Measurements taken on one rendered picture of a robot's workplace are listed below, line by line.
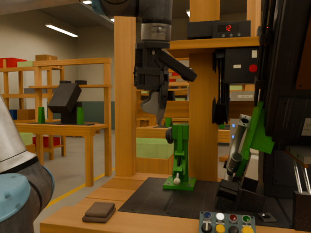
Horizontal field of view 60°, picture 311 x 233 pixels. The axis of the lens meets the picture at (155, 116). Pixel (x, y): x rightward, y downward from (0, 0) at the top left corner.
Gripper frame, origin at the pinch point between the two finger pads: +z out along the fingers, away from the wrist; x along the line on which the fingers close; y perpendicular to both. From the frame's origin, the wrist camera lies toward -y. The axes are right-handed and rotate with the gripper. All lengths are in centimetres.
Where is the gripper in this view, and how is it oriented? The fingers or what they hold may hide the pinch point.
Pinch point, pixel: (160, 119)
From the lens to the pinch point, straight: 73.0
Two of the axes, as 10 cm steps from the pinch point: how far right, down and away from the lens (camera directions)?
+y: -9.8, 0.1, -1.9
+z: -0.4, 9.8, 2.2
